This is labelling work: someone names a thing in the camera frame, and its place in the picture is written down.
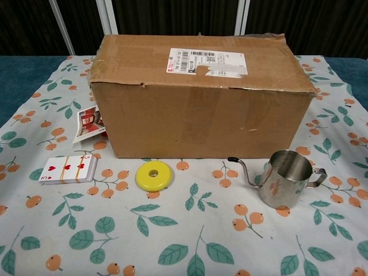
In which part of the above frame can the white metal frame post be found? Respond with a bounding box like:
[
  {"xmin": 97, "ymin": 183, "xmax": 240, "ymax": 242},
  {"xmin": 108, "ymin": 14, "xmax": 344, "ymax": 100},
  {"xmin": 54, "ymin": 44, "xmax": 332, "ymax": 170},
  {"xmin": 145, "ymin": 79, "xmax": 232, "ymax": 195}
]
[
  {"xmin": 94, "ymin": 0, "xmax": 119, "ymax": 37},
  {"xmin": 234, "ymin": 0, "xmax": 250, "ymax": 36},
  {"xmin": 51, "ymin": 0, "xmax": 76, "ymax": 56}
]

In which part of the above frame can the yellow plastic ring disc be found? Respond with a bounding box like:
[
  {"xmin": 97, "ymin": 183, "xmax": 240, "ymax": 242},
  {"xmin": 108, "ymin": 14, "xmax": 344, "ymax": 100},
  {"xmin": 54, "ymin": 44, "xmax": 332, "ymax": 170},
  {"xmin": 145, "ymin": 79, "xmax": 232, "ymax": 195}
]
[{"xmin": 135, "ymin": 162, "xmax": 175, "ymax": 193}]

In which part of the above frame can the floral fruit print tablecloth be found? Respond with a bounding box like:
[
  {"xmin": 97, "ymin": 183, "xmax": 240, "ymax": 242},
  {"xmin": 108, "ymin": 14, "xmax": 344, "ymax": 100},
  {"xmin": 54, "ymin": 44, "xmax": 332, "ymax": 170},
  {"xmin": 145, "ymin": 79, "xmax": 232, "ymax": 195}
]
[{"xmin": 0, "ymin": 54, "xmax": 368, "ymax": 276}]

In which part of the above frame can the rubber-banded playing card deck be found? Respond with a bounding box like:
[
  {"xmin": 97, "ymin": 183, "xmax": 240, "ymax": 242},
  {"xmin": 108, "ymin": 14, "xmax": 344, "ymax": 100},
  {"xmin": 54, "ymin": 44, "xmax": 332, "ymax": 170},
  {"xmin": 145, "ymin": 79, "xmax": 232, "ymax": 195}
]
[{"xmin": 38, "ymin": 155, "xmax": 98, "ymax": 185}]

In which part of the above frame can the brown cardboard shipping box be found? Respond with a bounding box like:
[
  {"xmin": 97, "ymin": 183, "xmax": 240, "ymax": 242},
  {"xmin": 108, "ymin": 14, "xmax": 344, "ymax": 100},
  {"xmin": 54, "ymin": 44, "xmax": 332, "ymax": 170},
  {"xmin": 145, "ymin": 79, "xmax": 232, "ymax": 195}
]
[{"xmin": 87, "ymin": 33, "xmax": 316, "ymax": 159}]

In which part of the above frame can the stainless steel gooseneck pitcher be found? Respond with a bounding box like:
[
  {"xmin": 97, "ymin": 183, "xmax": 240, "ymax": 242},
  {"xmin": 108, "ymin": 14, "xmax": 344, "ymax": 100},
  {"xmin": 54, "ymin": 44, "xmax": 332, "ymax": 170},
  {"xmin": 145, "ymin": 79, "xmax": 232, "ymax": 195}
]
[{"xmin": 227, "ymin": 149, "xmax": 328, "ymax": 209}]

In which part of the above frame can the red and white booklet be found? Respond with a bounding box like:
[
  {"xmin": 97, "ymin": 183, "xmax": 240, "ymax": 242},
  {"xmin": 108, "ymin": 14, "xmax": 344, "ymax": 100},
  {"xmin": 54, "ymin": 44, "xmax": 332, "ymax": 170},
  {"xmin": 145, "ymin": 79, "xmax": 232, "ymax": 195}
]
[{"xmin": 72, "ymin": 105, "xmax": 109, "ymax": 144}]

